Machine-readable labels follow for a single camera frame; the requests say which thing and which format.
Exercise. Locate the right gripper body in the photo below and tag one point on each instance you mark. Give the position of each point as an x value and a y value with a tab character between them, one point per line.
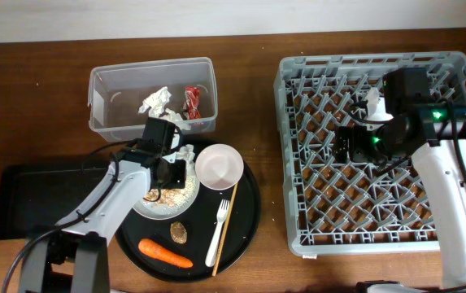
364	145

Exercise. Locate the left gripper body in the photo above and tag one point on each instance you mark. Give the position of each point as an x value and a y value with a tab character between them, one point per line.
176	175

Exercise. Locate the red snack wrapper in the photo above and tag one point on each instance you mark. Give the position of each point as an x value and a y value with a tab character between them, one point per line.
192	98

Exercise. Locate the white tissue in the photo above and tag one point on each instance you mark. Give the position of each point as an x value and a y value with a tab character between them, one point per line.
164	105
186	153

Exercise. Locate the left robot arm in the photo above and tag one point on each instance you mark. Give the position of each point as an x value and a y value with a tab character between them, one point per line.
71	256

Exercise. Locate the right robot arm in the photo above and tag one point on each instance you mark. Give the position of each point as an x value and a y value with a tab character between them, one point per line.
408	123

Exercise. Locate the grey dishwasher rack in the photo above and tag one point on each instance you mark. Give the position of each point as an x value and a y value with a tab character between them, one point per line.
334	208

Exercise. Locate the peanut shell scraps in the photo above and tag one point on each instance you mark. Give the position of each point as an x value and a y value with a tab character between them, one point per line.
171	198

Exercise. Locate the grey plate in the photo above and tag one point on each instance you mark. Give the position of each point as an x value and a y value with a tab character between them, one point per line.
155	211

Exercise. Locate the pink bowl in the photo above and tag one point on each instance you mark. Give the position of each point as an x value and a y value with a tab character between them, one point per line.
219	167

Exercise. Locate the brown walnut shell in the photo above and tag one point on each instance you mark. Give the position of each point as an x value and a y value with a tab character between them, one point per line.
178	232

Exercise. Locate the white plastic fork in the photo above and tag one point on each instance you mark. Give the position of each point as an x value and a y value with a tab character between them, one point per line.
221	215

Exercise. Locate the wooden chopstick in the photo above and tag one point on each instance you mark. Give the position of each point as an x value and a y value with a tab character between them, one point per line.
224	231

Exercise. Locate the orange carrot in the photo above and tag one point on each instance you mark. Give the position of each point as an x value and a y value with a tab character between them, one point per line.
152	249

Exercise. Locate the round black tray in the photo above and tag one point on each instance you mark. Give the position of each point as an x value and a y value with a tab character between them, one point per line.
200	222

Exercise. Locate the clear plastic bin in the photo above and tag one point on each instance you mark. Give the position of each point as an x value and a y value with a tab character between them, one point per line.
116	92

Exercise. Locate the black rectangular tray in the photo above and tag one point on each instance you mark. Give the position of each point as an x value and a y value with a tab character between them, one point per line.
36	195

